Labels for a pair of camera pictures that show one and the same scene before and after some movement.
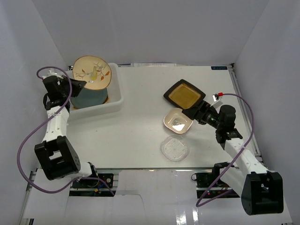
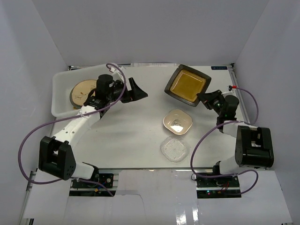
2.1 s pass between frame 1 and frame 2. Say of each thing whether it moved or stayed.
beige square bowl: stayed
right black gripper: moved
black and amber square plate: moved
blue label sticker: stayed
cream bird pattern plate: moved
